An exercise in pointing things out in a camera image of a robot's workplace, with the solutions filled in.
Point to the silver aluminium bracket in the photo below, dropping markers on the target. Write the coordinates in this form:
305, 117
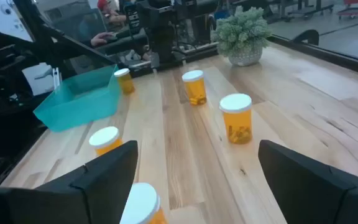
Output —
56, 79

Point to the green plant in patterned pot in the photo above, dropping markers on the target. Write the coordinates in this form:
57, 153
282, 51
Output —
241, 34

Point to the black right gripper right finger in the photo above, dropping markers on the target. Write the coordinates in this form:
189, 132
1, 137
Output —
315, 196

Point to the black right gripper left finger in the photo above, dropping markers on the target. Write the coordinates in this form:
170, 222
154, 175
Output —
104, 186

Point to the red cart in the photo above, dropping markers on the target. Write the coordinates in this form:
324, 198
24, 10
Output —
353, 7

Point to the black table frame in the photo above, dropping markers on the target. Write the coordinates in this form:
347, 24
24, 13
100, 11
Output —
337, 57

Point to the orange pill bottle white cap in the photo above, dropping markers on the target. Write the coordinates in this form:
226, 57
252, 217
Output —
104, 138
141, 203
124, 81
236, 121
194, 88

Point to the teal translucent plastic basket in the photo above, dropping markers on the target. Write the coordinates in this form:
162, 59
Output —
82, 105

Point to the white paper sheet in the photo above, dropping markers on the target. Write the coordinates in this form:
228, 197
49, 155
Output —
37, 79

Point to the black diagonal frame strut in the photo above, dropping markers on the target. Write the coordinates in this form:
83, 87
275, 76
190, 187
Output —
70, 42

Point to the person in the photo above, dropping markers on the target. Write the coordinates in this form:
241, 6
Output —
110, 15

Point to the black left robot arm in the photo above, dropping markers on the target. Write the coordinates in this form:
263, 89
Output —
160, 34

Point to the white dome security camera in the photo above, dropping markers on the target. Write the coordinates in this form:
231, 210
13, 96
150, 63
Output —
6, 9

